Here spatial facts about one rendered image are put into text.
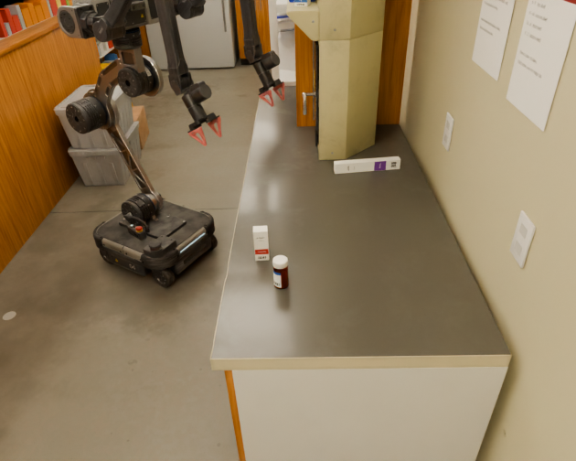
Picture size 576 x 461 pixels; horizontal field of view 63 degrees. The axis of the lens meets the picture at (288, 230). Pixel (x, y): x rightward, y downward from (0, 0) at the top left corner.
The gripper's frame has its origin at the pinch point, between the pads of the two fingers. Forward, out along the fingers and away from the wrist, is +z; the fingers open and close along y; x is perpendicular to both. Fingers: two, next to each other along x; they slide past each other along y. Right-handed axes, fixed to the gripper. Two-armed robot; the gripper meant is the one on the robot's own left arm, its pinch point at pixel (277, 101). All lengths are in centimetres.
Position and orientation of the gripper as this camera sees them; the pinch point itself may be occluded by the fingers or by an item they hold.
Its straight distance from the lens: 232.2
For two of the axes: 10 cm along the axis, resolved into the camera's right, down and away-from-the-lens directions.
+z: 4.5, 8.5, 2.7
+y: 5.1, -5.0, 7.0
